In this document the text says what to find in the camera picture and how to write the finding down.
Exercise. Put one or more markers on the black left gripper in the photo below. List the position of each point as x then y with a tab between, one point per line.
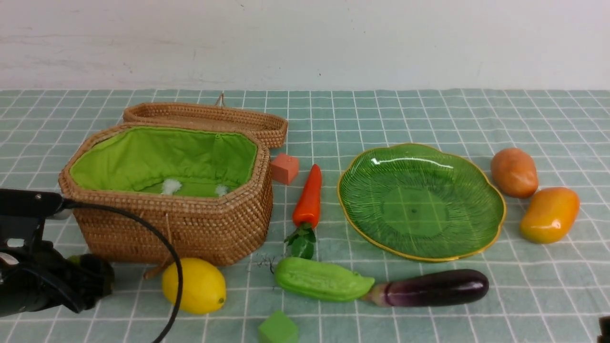
38	280

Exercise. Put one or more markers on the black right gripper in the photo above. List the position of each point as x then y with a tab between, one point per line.
604	326

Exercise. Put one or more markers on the orange yellow mango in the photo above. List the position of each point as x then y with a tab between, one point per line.
550	215

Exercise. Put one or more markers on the purple eggplant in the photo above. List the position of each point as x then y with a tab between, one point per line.
440	289

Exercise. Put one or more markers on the yellow lemon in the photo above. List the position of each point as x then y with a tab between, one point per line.
204	287

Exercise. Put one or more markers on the brown potato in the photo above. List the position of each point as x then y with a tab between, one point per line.
515	173

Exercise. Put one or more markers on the orange carrot with leaves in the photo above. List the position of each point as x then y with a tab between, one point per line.
306	215

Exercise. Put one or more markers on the green bitter gourd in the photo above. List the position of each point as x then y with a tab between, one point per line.
321	280

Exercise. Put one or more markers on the woven wicker basket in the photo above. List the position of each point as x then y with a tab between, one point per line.
208	192

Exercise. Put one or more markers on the green leaf-shaped glass plate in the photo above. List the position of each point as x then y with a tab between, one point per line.
420	203

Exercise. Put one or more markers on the green foam cube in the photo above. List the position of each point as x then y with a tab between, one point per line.
278	328

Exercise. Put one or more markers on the woven wicker basket lid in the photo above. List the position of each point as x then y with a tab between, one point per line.
271	130

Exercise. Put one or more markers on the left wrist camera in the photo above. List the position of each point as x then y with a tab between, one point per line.
23	214

